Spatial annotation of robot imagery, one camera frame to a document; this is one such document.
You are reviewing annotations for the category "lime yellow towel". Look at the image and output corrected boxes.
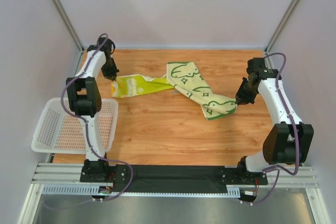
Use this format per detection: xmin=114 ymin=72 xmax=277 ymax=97
xmin=111 ymin=74 xmax=173 ymax=99

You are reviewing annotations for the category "green dinosaur pattern towel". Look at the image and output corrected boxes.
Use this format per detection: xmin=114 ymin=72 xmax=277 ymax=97
xmin=166 ymin=61 xmax=237 ymax=120

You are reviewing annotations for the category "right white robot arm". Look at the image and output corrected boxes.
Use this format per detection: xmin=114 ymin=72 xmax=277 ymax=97
xmin=235 ymin=58 xmax=314 ymax=176

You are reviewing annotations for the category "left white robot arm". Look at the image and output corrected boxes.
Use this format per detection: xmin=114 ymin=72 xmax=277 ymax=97
xmin=61 ymin=34 xmax=119 ymax=183

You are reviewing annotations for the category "white perforated plastic basket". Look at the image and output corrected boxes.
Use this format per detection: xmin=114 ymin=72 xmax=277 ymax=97
xmin=31 ymin=98 xmax=119 ymax=155

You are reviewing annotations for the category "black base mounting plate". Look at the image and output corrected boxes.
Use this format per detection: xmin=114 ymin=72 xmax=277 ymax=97
xmin=80 ymin=164 xmax=269 ymax=194

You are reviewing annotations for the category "white slotted cable duct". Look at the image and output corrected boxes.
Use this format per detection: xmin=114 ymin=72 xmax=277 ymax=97
xmin=41 ymin=185 xmax=241 ymax=197

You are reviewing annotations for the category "left aluminium frame post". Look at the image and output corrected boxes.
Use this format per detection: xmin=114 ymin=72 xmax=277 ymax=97
xmin=51 ymin=0 xmax=84 ymax=53

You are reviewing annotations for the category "aluminium frame post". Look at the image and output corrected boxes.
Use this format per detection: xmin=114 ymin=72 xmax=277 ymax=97
xmin=51 ymin=0 xmax=84 ymax=53
xmin=264 ymin=0 xmax=301 ymax=55

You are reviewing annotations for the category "aluminium front rail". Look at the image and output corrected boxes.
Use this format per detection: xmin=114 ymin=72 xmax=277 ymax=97
xmin=32 ymin=163 xmax=319 ymax=188

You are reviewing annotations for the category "right aluminium frame post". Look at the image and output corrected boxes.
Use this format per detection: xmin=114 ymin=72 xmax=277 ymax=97
xmin=264 ymin=0 xmax=301 ymax=55

